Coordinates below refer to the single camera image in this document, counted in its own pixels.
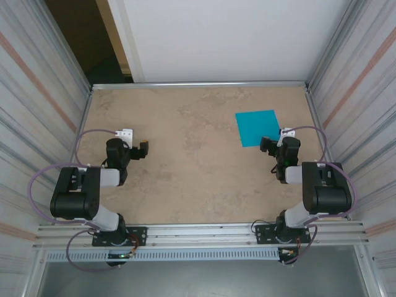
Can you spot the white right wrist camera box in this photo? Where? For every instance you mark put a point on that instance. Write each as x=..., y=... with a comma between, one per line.
x=287, y=132

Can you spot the aluminium mounting rail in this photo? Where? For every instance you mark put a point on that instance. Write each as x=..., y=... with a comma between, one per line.
x=201, y=230

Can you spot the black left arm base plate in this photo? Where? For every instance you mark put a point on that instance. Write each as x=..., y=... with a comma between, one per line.
x=139, y=235

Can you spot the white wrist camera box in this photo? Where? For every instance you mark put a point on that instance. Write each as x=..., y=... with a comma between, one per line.
x=287, y=132
x=125, y=133

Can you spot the aluminium side frame bar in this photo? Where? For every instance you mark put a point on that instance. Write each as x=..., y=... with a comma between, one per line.
x=315, y=113
x=84, y=111

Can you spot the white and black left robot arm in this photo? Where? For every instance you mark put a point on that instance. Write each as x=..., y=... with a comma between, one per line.
x=74, y=198

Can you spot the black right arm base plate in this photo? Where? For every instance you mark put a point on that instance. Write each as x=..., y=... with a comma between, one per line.
x=263, y=235

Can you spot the teal cloth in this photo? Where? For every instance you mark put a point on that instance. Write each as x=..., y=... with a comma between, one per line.
x=256, y=127

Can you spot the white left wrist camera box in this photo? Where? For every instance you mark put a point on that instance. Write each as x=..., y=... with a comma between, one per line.
x=125, y=133

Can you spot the aluminium frame crossbar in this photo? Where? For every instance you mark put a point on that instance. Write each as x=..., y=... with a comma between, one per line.
x=201, y=84

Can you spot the tan door frame strip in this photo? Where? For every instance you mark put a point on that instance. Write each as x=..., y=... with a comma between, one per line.
x=112, y=31

